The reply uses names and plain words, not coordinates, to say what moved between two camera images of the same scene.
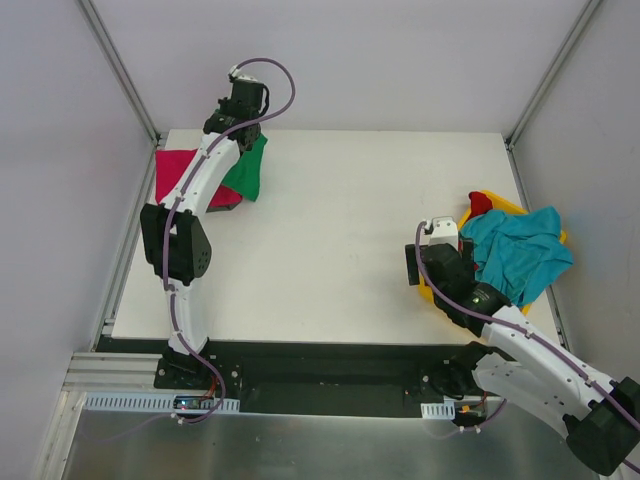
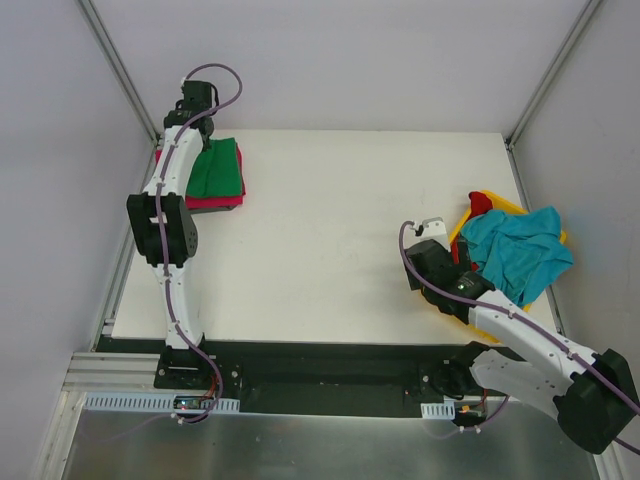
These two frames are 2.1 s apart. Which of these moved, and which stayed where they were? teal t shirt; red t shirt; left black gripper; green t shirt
Moved: left black gripper; green t shirt
Stayed: teal t shirt; red t shirt
